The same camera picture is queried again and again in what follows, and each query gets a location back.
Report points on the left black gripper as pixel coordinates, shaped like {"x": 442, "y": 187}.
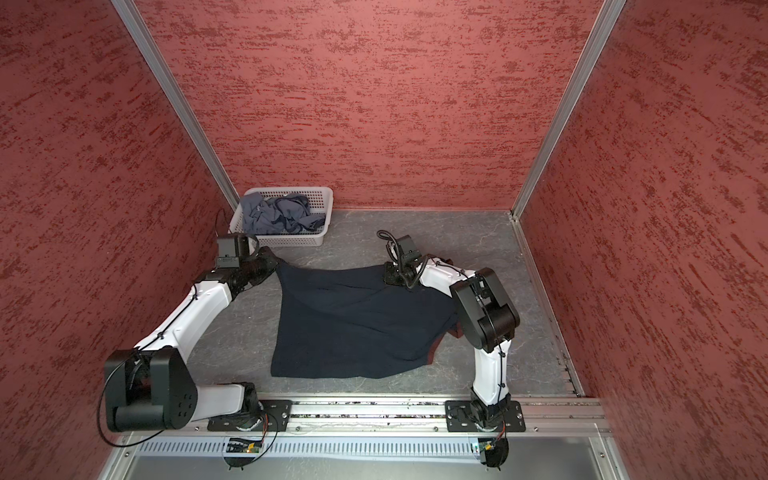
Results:
{"x": 272, "y": 262}

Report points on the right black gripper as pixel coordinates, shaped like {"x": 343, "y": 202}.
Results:
{"x": 388, "y": 268}

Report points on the navy tank top red trim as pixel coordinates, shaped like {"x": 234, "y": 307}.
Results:
{"x": 337, "y": 324}

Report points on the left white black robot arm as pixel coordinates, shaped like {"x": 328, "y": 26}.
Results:
{"x": 149, "y": 387}

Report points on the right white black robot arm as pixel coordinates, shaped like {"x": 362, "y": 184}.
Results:
{"x": 487, "y": 318}

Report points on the grey-blue tank top in basket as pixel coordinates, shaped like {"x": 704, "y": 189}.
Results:
{"x": 290, "y": 214}

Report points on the left corner aluminium profile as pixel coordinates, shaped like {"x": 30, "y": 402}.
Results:
{"x": 138, "y": 30}

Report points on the corner aluminium profile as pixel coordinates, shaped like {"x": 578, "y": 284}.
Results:
{"x": 602, "y": 28}
{"x": 138, "y": 30}

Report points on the right corner aluminium profile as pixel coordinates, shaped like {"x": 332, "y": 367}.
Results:
{"x": 602, "y": 28}

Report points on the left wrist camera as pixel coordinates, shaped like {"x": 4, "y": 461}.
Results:
{"x": 234, "y": 250}

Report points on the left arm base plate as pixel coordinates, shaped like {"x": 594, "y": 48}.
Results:
{"x": 271, "y": 416}

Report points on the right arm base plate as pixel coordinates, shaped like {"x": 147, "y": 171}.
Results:
{"x": 462, "y": 415}

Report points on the left circuit board with wires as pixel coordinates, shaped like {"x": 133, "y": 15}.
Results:
{"x": 240, "y": 452}

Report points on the circuit board with wires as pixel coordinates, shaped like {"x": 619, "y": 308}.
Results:
{"x": 240, "y": 452}
{"x": 492, "y": 453}

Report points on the white slotted cable duct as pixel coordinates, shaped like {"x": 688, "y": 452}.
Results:
{"x": 439, "y": 449}

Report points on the right circuit board with wires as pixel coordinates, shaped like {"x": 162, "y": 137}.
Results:
{"x": 492, "y": 453}

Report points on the aluminium front rail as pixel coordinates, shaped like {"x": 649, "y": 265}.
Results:
{"x": 424, "y": 416}

